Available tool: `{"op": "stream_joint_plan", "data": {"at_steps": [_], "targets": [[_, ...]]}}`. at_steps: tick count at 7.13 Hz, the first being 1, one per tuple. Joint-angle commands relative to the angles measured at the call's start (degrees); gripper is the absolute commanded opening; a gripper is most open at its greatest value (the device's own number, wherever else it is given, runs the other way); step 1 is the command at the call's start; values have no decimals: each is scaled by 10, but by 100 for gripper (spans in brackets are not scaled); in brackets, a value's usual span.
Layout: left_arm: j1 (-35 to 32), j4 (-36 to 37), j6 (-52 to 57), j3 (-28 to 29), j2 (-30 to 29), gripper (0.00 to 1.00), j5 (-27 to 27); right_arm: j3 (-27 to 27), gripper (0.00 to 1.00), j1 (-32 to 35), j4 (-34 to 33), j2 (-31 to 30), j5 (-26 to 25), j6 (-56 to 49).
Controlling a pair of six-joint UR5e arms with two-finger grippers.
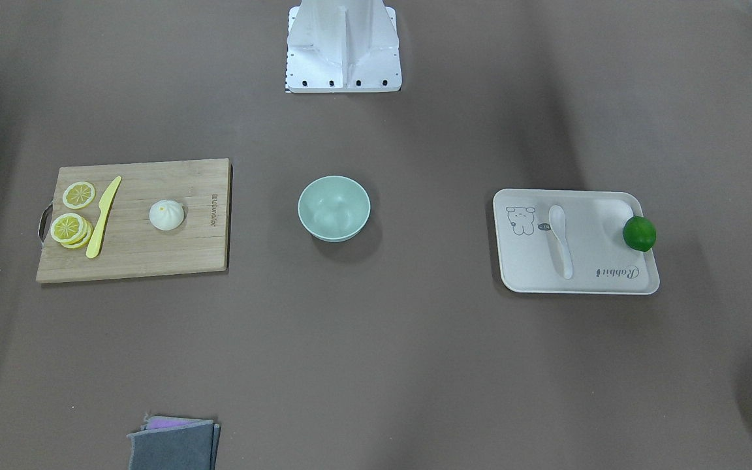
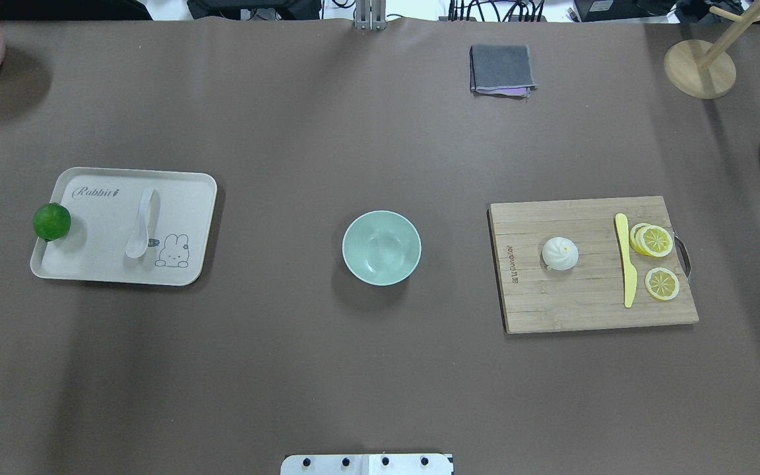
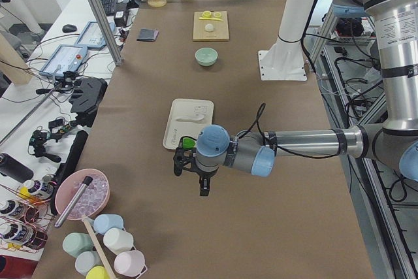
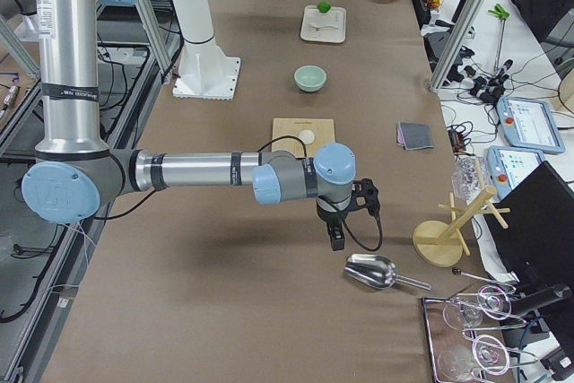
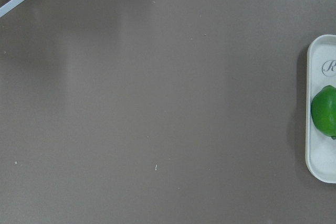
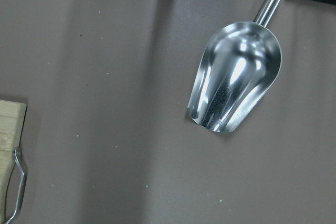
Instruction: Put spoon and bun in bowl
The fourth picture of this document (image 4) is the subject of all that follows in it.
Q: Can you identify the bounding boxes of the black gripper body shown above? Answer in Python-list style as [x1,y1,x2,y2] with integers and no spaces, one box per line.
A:
[316,196,346,237]

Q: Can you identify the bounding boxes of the white steamed bun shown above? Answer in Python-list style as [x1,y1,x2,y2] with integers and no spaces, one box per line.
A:
[298,129,316,145]

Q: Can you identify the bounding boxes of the white ceramic spoon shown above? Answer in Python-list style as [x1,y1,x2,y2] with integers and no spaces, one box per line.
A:
[309,22,339,31]

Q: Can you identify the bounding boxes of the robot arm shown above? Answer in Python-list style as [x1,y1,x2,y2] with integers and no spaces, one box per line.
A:
[22,0,359,250]

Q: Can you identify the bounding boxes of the mint green bowl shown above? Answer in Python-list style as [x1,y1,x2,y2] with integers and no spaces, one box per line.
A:
[293,65,327,92]

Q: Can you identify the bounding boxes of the metal scoop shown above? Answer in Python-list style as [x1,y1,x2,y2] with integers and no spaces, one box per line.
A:
[344,254,432,291]

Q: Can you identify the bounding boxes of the bamboo cutting board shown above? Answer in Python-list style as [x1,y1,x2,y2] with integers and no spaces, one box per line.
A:
[271,118,335,158]

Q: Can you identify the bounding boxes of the wooden mug tree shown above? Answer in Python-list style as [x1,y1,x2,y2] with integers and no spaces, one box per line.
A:
[413,157,510,267]

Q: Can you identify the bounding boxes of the grey folded cloth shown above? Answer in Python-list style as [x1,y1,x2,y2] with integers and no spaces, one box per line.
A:
[396,122,434,150]

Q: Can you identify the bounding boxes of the lower teach pendant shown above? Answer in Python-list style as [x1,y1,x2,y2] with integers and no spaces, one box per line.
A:
[486,145,545,200]

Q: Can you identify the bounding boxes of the teach pendant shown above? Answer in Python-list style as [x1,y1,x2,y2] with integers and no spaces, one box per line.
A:
[496,96,566,154]
[486,145,545,200]

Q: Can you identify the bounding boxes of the cream rabbit tray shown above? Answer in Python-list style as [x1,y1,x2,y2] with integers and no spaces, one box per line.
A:
[300,5,347,44]

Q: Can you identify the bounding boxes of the black monitor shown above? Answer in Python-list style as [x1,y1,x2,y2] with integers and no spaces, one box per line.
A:
[483,160,574,294]

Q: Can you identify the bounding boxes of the green lime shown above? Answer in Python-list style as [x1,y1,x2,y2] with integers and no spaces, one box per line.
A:
[317,1,331,13]

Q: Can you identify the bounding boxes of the upper teach pendant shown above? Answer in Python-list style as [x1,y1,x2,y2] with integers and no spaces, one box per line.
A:
[496,96,566,154]

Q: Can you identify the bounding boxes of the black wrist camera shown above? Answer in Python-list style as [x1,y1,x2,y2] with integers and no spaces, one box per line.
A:
[350,178,380,220]

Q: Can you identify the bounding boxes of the green handled grabber tool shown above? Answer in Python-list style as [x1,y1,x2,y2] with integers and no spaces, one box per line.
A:
[488,4,509,73]

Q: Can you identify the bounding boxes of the aluminium frame post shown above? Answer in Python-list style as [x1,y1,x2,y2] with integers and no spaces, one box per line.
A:
[429,0,484,93]

